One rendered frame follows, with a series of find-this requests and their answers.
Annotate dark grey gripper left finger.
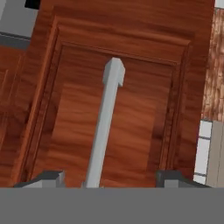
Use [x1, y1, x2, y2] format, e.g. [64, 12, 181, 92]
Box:
[13, 170, 67, 189]

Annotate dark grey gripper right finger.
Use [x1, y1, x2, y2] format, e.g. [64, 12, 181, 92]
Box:
[155, 170, 212, 189]

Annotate reddish wooden drawer front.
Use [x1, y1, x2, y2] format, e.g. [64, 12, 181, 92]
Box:
[8, 0, 217, 189]

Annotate reddish wooden cupboard door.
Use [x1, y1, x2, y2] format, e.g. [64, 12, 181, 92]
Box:
[0, 45, 28, 187]

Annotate grey bar drawer handle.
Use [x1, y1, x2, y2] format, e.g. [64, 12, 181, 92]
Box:
[81, 57, 126, 189]

